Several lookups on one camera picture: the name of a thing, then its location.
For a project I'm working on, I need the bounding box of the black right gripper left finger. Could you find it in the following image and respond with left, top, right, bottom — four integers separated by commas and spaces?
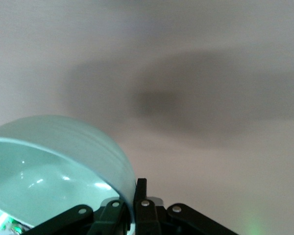
35, 198, 128, 235

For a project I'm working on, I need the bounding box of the brown table cover cloth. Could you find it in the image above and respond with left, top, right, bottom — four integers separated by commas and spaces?
0, 0, 294, 235

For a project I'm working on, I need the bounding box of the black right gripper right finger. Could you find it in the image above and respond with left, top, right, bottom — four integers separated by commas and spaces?
133, 178, 239, 235

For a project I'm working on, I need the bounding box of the pale green bowl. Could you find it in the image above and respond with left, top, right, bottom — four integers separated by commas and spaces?
0, 115, 138, 232

